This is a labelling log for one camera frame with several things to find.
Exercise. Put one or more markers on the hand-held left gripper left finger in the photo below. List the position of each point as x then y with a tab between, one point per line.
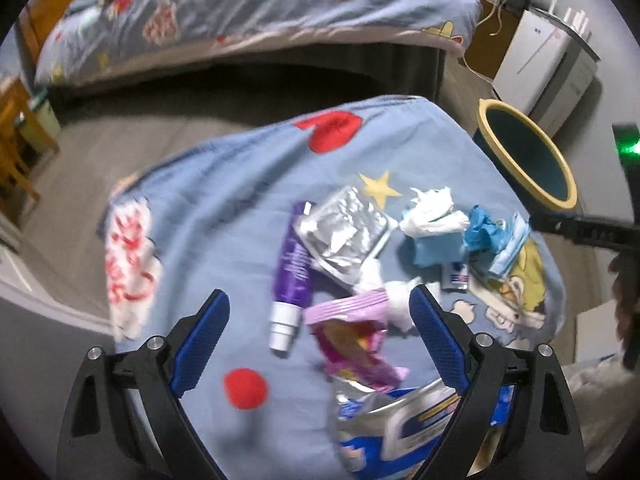
200	345

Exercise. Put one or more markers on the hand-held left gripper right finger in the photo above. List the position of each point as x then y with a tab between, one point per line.
440	340

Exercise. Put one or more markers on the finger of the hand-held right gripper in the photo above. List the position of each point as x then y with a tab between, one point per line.
580	230

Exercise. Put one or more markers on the white tissue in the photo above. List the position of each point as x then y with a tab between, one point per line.
395	300
430	215

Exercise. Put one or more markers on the small tube with striped label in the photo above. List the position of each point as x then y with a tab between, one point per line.
456	276

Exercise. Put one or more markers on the blue face mask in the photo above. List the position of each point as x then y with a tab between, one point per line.
510	245

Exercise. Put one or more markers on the pink snack wrapper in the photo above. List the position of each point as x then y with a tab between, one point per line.
350	355

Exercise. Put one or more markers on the blue bin with yellow rim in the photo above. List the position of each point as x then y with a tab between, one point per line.
525	155

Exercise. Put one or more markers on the blue and white snack packet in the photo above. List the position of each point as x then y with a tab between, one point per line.
395	425

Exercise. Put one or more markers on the blue glove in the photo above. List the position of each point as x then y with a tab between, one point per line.
482	230

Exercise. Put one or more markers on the purple tube with white cap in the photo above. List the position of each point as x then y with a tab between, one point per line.
295	265

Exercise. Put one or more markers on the silver foil packet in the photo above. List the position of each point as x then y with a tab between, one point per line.
345	230

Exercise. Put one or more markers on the blue printed cloth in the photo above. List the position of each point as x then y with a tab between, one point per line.
225	200

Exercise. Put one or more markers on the white router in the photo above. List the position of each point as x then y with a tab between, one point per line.
570	17

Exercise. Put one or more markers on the white plastic bag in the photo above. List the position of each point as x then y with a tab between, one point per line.
605	410

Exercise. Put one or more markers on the wooden nightstand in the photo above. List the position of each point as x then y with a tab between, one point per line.
492	45

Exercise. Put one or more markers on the white bin with green liner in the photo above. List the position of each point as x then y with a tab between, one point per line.
47	117

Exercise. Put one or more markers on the wooden desk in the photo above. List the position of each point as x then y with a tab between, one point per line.
20	130

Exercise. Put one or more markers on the dark bed base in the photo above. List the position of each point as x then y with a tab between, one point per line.
350	60

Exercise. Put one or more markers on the bed with cartoon duvet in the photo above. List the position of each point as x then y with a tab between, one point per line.
250	5

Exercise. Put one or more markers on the wooden headboard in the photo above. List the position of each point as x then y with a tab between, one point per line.
40	30

